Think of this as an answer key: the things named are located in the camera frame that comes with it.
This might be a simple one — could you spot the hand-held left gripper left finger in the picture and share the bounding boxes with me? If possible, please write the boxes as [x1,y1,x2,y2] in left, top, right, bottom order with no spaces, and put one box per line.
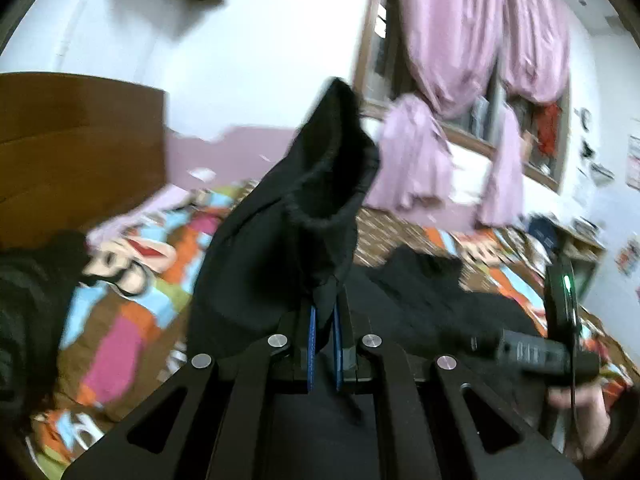
[62,304,318,480]

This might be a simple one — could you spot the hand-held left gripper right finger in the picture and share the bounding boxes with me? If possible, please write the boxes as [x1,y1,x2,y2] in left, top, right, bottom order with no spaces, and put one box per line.
[333,290,581,480]

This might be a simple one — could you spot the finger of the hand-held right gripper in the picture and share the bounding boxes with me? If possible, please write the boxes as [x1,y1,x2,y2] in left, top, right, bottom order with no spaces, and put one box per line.
[467,329,551,375]

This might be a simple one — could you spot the black large garment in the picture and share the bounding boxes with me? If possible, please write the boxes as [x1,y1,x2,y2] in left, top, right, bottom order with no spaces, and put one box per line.
[190,77,551,431]

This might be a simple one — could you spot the person's right forearm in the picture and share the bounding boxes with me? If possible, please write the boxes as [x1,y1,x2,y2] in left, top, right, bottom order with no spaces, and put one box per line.
[582,384,640,467]

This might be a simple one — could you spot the person's right hand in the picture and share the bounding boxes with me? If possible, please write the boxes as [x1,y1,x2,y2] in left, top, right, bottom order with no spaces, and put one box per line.
[547,384,615,462]

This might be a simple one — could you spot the wooden side shelf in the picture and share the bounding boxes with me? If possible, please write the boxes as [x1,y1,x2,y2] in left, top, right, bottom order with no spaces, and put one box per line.
[557,216,609,283]

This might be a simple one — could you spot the dark blue bag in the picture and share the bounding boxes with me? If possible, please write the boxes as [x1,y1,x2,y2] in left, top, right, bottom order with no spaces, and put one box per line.
[528,215,559,255]

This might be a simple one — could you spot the colourful printed blanket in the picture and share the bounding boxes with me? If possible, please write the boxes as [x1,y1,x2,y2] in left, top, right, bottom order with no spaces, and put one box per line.
[25,180,636,480]

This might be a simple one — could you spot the red hanging cloth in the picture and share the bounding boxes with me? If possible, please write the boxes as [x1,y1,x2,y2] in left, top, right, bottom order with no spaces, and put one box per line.
[536,102,560,157]

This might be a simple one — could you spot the lilac pillow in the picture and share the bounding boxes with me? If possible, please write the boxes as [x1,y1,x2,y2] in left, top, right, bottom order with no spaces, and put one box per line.
[86,182,190,247]

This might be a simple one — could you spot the narrow lilac curtain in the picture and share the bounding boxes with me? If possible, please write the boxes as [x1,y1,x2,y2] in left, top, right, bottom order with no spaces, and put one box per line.
[475,0,572,227]

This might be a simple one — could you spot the dark cloth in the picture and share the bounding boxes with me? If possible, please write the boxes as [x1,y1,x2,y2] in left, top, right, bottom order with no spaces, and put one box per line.
[0,229,97,423]

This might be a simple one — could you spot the wide lilac curtain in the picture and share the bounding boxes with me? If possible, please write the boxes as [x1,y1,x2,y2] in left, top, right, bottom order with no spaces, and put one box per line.
[364,0,507,213]

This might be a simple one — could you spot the wooden headboard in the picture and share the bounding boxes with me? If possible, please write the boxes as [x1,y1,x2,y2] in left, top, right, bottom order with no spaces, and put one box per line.
[0,72,170,253]

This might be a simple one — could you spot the wall poster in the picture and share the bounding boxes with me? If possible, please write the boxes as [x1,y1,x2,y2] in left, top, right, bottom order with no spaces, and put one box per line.
[624,132,640,187]
[614,236,640,277]

